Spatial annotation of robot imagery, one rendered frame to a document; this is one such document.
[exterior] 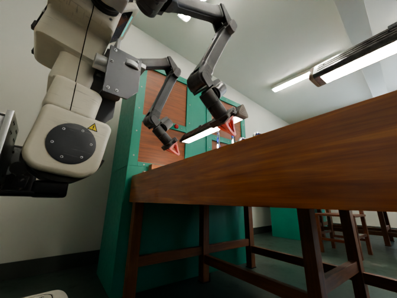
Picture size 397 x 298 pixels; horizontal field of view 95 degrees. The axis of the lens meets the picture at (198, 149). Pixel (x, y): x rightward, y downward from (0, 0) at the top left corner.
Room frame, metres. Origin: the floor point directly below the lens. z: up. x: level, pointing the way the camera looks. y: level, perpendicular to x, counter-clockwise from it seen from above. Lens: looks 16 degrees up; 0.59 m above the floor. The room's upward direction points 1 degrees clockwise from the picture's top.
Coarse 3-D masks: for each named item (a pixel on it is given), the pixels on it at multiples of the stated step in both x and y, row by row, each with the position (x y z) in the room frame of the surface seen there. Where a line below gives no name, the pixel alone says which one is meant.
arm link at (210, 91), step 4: (208, 88) 0.60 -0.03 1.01; (212, 88) 0.60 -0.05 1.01; (204, 92) 0.58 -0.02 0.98; (208, 92) 0.57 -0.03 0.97; (212, 92) 0.58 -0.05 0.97; (216, 92) 0.61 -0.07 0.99; (200, 96) 0.60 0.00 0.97; (204, 96) 0.58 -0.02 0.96; (208, 96) 0.58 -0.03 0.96; (212, 96) 0.58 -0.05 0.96; (216, 96) 0.59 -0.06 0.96; (204, 100) 0.59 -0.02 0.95; (208, 100) 0.59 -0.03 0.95; (212, 100) 0.59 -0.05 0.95; (216, 100) 0.59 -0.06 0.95; (204, 104) 0.61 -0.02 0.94; (208, 104) 0.60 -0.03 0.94; (212, 104) 0.60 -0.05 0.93
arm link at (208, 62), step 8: (232, 24) 0.62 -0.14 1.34; (224, 32) 0.63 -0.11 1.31; (232, 32) 0.63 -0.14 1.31; (216, 40) 0.60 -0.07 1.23; (224, 40) 0.63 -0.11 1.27; (208, 48) 0.60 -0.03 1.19; (216, 48) 0.60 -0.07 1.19; (208, 56) 0.57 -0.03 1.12; (216, 56) 0.60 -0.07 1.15; (200, 64) 0.56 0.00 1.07; (208, 64) 0.56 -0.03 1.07; (192, 72) 0.58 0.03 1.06; (200, 72) 0.53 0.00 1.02; (208, 72) 0.56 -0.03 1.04; (192, 80) 0.56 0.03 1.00; (200, 80) 0.54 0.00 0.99; (192, 88) 0.58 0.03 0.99; (200, 88) 0.58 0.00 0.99
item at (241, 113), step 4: (236, 108) 0.91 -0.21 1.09; (240, 108) 0.89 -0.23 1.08; (244, 108) 0.90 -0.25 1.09; (240, 112) 0.88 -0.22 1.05; (244, 112) 0.90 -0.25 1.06; (236, 116) 0.91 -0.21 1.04; (240, 116) 0.91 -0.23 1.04; (244, 116) 0.91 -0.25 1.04; (204, 124) 1.15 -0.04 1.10; (208, 124) 1.10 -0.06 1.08; (196, 128) 1.23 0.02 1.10; (200, 128) 1.16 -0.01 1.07; (204, 128) 1.11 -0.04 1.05; (208, 128) 1.09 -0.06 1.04; (188, 132) 1.31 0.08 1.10; (192, 132) 1.24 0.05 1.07; (196, 132) 1.19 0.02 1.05; (200, 132) 1.16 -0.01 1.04; (184, 136) 1.33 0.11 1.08; (188, 136) 1.26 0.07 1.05; (192, 136) 1.23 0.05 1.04; (204, 136) 1.23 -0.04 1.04; (180, 140) 1.36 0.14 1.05; (184, 140) 1.33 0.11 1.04
